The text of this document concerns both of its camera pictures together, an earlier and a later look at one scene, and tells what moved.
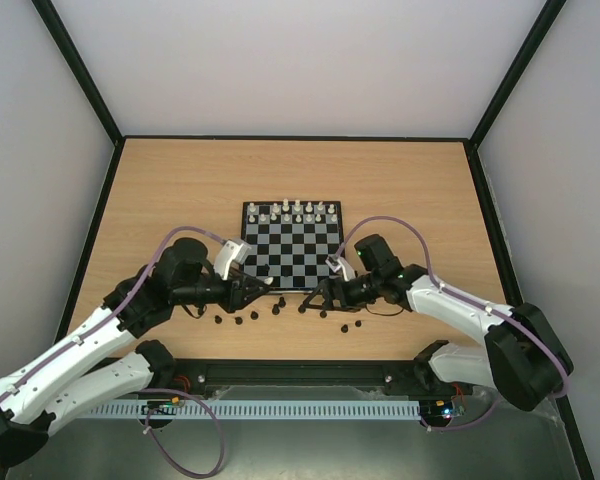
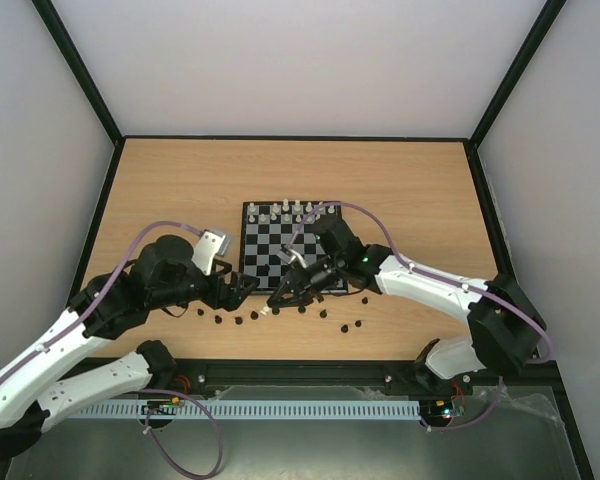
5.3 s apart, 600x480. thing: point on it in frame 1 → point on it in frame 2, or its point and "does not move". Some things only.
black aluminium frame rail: (360, 372) does not move
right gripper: (334, 293) → (303, 279)
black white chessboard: (292, 240) does not move
